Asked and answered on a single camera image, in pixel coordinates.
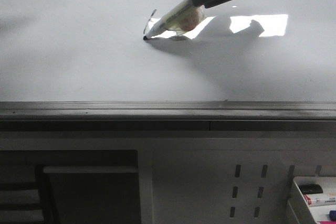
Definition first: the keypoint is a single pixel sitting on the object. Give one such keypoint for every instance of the white whiteboard marker with tape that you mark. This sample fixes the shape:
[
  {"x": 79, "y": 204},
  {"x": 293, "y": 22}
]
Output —
[{"x": 183, "y": 18}]

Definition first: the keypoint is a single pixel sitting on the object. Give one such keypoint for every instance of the grey aluminium whiteboard tray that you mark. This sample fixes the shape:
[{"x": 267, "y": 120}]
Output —
[{"x": 168, "y": 116}]

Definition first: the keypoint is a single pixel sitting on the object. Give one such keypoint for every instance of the white glossy whiteboard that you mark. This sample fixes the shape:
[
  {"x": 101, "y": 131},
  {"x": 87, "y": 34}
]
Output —
[{"x": 93, "y": 50}]

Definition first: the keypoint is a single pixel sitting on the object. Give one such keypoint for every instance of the white perforated metal panel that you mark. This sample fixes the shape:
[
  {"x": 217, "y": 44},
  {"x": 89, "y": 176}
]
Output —
[{"x": 226, "y": 180}]

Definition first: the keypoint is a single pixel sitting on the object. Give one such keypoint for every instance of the black marker in bin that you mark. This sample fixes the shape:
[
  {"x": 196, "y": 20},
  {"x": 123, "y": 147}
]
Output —
[{"x": 310, "y": 189}]

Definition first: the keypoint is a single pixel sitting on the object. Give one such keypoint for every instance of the red white marker in bin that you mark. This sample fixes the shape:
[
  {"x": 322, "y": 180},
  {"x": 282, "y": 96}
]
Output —
[{"x": 323, "y": 199}]

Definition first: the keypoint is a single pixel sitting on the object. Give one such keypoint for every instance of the white marker storage bin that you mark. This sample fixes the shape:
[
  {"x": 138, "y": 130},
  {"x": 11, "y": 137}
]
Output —
[{"x": 299, "y": 211}]

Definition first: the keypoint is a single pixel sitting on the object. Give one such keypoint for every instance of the dark cabinet with white shelf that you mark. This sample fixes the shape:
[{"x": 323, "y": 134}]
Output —
[{"x": 70, "y": 187}]

